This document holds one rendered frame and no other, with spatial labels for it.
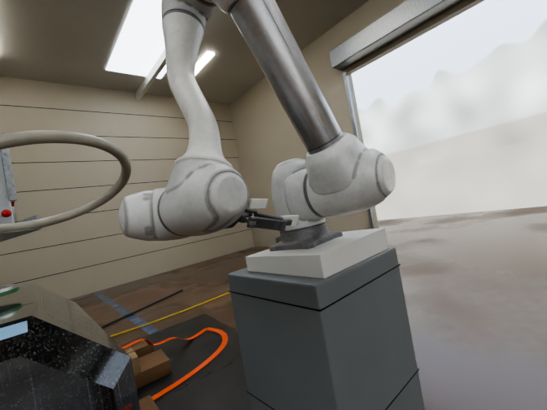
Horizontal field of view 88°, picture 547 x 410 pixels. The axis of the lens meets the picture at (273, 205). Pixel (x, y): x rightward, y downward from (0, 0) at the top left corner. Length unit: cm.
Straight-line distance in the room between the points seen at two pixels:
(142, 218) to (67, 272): 588
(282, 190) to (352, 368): 50
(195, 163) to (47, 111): 644
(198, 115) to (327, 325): 53
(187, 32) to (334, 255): 64
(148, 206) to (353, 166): 47
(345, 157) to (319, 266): 27
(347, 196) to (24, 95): 658
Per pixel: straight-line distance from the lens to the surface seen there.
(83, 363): 113
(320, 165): 73
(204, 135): 53
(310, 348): 78
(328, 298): 72
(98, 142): 90
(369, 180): 72
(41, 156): 661
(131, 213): 58
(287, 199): 86
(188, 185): 45
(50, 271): 642
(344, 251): 79
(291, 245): 88
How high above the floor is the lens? 99
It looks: level
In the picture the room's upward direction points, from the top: 10 degrees counter-clockwise
